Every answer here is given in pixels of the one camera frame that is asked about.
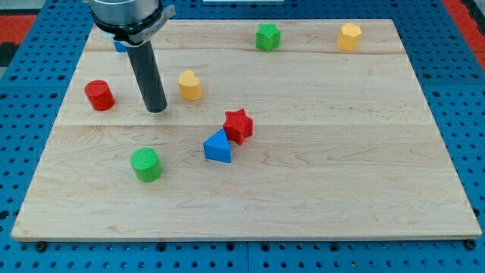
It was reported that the blue triangle block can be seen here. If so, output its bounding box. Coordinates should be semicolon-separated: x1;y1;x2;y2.
203;129;231;163

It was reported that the light wooden board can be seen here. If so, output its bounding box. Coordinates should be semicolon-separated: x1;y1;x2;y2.
11;19;482;242

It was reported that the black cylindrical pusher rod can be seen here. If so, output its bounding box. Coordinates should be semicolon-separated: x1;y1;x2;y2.
127;42;167;113

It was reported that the red star block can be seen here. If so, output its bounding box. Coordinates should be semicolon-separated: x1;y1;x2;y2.
223;108;254;146

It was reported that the yellow heart block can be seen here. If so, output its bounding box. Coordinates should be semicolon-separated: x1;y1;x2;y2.
178;71;202;101

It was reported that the blue cube block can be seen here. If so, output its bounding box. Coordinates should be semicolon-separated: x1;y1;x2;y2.
114;42;127;52

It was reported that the yellow hexagon block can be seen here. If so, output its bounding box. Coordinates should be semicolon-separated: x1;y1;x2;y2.
337;24;362;51

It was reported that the red cylinder block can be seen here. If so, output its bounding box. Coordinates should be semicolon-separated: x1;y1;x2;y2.
84;80;115;111

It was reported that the green cylinder block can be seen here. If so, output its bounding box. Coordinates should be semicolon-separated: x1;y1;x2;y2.
130;147;163;183

